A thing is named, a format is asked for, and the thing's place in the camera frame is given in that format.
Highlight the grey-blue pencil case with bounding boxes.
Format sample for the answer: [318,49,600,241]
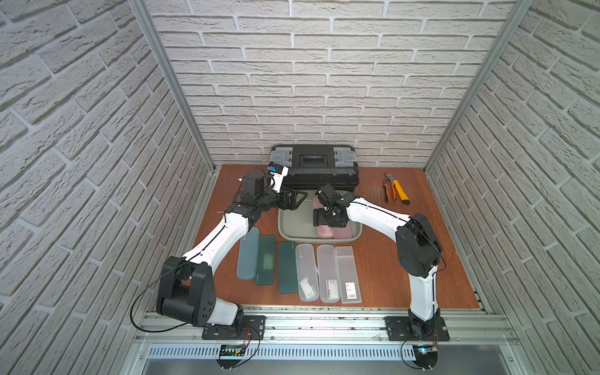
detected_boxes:
[236,228,259,281]

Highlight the aluminium rail frame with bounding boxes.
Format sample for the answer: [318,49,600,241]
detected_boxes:
[120,306,533,374]

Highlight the black plastic toolbox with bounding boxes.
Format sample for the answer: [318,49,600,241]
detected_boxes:
[270,145,359,192]

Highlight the clear rectangular pencil case barcode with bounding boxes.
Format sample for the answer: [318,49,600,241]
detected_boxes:
[335,246,363,304]

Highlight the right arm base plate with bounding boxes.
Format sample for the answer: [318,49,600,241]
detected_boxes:
[384,315,450,342]

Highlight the clear pencil case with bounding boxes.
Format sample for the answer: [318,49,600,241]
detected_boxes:
[317,245,341,303]
[295,244,320,303]

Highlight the left controller board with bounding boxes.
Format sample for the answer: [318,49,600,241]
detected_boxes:
[217,344,248,370]

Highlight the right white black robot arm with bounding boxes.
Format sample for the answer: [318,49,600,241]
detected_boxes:
[313,184,442,339]

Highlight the grey plastic storage tray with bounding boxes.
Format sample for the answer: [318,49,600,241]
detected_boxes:
[277,190,363,244]

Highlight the dark green flat pencil case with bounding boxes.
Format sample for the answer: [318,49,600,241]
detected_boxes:
[277,242,298,295]

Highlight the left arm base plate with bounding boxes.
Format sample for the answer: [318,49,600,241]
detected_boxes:
[202,315,267,341]

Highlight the dark green translucent pencil case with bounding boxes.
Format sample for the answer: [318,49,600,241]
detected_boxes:
[255,235,277,286]

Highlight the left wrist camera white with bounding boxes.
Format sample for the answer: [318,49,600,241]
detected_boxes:
[267,162,289,193]

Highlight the plain pink pencil case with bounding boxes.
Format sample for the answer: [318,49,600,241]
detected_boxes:
[334,221,353,240]

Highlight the right controller board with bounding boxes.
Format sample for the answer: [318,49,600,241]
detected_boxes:
[412,345,438,370]

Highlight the orange handled pliers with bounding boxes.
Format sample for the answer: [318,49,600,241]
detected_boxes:
[383,172,397,203]

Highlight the pink pencil case with label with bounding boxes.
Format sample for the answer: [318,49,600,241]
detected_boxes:
[312,197,334,239]

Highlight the controller board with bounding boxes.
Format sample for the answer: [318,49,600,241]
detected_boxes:
[217,344,248,370]
[412,345,438,370]

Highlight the yellow utility knife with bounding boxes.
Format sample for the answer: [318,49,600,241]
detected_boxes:
[392,179,410,205]

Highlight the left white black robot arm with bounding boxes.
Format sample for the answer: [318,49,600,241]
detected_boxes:
[156,162,301,327]

